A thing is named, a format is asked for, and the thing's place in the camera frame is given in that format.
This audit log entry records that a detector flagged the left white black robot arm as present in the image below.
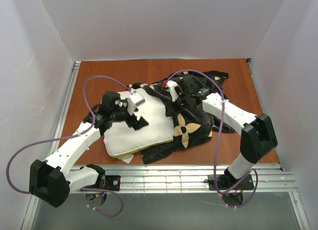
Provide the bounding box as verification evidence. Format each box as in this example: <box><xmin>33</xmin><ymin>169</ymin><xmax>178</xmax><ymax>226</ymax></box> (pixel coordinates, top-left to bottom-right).
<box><xmin>29</xmin><ymin>90</ymin><xmax>148</xmax><ymax>207</ymax></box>

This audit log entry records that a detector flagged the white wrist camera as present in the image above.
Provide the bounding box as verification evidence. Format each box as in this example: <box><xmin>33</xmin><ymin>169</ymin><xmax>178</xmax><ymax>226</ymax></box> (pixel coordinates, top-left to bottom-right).
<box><xmin>126</xmin><ymin>89</ymin><xmax>145</xmax><ymax>116</ymax></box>
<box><xmin>163</xmin><ymin>80</ymin><xmax>182</xmax><ymax>102</ymax></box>

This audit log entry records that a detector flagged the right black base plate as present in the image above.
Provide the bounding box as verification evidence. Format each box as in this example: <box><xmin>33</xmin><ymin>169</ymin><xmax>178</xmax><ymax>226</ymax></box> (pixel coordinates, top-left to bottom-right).
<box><xmin>204</xmin><ymin>174</ymin><xmax>254</xmax><ymax>190</ymax></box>

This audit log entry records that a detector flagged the aluminium rail frame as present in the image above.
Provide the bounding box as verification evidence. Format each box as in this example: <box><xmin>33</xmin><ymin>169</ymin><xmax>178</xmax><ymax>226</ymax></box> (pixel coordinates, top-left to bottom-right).
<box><xmin>22</xmin><ymin>59</ymin><xmax>310</xmax><ymax>230</ymax></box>

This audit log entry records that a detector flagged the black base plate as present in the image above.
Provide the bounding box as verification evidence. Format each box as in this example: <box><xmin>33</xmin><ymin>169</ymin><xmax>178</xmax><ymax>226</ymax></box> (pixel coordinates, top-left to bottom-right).
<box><xmin>204</xmin><ymin>174</ymin><xmax>254</xmax><ymax>190</ymax></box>
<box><xmin>101</xmin><ymin>175</ymin><xmax>121</xmax><ymax>191</ymax></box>

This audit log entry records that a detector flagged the black floral plush pillowcase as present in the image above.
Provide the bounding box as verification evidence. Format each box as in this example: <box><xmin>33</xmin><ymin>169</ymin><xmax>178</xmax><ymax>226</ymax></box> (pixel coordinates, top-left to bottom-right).
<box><xmin>129</xmin><ymin>71</ymin><xmax>229</xmax><ymax>164</ymax></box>

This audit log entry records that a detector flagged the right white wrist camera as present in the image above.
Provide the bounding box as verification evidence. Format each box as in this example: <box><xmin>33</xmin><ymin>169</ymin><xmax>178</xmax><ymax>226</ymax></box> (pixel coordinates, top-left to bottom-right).
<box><xmin>163</xmin><ymin>80</ymin><xmax>182</xmax><ymax>102</ymax></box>

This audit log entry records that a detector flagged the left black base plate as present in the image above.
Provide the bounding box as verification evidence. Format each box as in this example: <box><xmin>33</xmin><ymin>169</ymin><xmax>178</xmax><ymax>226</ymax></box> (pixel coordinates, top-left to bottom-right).
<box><xmin>101</xmin><ymin>175</ymin><xmax>121</xmax><ymax>191</ymax></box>

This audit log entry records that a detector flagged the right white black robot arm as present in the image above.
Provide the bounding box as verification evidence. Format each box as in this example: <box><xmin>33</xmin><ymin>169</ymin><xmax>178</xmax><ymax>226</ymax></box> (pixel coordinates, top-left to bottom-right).
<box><xmin>165</xmin><ymin>76</ymin><xmax>278</xmax><ymax>190</ymax></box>

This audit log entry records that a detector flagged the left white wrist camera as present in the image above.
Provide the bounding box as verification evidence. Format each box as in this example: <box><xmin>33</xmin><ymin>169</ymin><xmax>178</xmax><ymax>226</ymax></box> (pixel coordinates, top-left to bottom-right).
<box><xmin>126</xmin><ymin>89</ymin><xmax>145</xmax><ymax>116</ymax></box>

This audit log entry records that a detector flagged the white pillow with yellow edge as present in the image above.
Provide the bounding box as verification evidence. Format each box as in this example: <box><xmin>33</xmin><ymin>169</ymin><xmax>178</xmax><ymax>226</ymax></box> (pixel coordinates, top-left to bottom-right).
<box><xmin>100</xmin><ymin>89</ymin><xmax>174</xmax><ymax>163</ymax></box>

